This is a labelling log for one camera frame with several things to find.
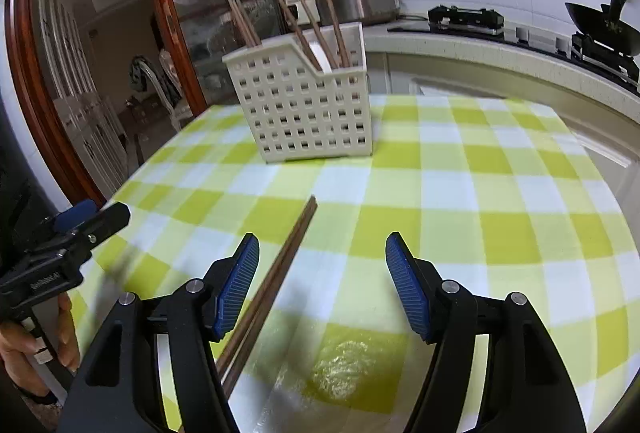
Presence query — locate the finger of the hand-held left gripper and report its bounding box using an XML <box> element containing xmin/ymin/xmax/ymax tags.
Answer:
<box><xmin>55</xmin><ymin>202</ymin><xmax>132</xmax><ymax>259</ymax></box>
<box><xmin>52</xmin><ymin>200</ymin><xmax>99</xmax><ymax>235</ymax></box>

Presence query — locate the silver rice cooker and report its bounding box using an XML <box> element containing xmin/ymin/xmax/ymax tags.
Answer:
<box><xmin>315</xmin><ymin>0</ymin><xmax>404</xmax><ymax>26</ymax></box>

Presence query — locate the white perforated plastic basket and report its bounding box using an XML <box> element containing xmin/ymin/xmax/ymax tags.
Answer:
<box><xmin>222</xmin><ymin>22</ymin><xmax>373</xmax><ymax>164</ymax></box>

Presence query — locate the single brown chopstick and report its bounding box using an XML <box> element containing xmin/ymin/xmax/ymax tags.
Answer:
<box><xmin>221</xmin><ymin>199</ymin><xmax>319</xmax><ymax>400</ymax></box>
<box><xmin>215</xmin><ymin>196</ymin><xmax>316</xmax><ymax>371</ymax></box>

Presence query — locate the white ceramic spoon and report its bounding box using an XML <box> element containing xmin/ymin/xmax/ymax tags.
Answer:
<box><xmin>306</xmin><ymin>42</ymin><xmax>333</xmax><ymax>73</ymax></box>

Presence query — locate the black gas stove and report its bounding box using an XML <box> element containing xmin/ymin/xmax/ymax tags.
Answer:
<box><xmin>387</xmin><ymin>4</ymin><xmax>640</xmax><ymax>91</ymax></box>

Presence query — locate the black wok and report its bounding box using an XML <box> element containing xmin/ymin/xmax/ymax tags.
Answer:
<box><xmin>565</xmin><ymin>0</ymin><xmax>640</xmax><ymax>49</ymax></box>

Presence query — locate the person's left hand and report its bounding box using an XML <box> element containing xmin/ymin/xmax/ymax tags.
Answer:
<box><xmin>0</xmin><ymin>294</ymin><xmax>82</xmax><ymax>398</ymax></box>

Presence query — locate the white panelled cabinet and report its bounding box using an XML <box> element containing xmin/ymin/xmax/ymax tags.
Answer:
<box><xmin>37</xmin><ymin>0</ymin><xmax>131</xmax><ymax>194</ymax></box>

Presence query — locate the wooden door frame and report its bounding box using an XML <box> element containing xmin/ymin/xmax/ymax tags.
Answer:
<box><xmin>10</xmin><ymin>0</ymin><xmax>107</xmax><ymax>209</ymax></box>

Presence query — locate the white chair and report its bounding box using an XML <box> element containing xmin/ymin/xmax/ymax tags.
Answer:
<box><xmin>127</xmin><ymin>56</ymin><xmax>193</xmax><ymax>124</ymax></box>

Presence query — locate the green checked tablecloth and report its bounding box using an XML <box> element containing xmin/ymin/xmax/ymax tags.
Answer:
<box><xmin>67</xmin><ymin>93</ymin><xmax>632</xmax><ymax>433</ymax></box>

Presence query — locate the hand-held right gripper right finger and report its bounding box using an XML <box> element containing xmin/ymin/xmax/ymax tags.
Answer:
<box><xmin>385</xmin><ymin>232</ymin><xmax>587</xmax><ymax>433</ymax></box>

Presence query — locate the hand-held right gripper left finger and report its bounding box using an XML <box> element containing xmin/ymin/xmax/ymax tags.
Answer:
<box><xmin>57</xmin><ymin>233</ymin><xmax>261</xmax><ymax>433</ymax></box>

